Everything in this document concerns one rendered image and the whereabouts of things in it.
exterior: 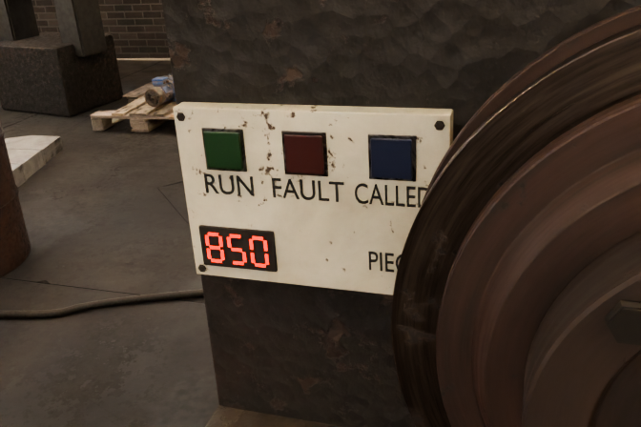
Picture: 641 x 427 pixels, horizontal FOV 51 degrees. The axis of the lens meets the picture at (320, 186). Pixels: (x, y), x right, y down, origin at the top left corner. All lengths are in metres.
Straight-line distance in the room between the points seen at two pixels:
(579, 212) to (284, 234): 0.32
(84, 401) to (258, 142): 1.83
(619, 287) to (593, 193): 0.06
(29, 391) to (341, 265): 1.95
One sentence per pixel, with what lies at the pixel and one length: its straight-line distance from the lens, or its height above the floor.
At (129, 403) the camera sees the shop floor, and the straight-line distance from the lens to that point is 2.32.
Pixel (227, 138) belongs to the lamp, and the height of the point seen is 1.21.
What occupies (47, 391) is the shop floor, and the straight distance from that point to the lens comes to 2.48.
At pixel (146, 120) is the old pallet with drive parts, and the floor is 0.09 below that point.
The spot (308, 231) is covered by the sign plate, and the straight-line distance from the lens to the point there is 0.65.
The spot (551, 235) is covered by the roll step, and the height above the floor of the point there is 1.22.
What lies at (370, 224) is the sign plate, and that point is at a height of 1.13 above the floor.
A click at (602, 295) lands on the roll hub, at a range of 0.39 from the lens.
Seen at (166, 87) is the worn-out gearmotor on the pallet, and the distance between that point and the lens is 5.12.
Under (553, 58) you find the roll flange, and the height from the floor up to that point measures 1.30.
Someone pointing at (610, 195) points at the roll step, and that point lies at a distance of 0.41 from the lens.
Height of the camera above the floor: 1.40
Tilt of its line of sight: 22 degrees down
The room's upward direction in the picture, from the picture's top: 4 degrees counter-clockwise
